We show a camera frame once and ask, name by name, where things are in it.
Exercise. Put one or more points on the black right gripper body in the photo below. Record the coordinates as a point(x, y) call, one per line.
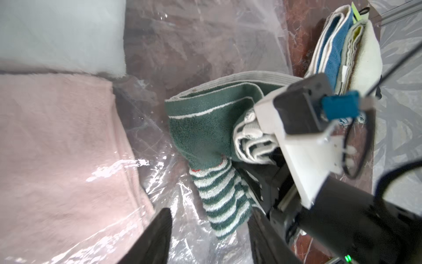
point(276, 193)

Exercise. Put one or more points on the green white striped towel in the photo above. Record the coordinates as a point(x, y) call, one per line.
point(214, 125)

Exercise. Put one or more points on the pink fluffy towel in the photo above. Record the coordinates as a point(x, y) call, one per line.
point(70, 190)

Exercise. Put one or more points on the clear plastic vacuum bag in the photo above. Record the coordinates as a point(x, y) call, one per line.
point(170, 47)

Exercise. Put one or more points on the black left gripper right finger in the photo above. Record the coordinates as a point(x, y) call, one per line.
point(266, 246)

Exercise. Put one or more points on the blue white striped towel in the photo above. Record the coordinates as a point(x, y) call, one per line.
point(327, 54)

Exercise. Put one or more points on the cream folded towel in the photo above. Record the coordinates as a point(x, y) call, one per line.
point(361, 62)

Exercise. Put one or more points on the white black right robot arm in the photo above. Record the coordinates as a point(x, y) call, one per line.
point(358, 227)

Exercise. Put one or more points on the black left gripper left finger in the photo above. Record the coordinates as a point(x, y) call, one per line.
point(153, 246)

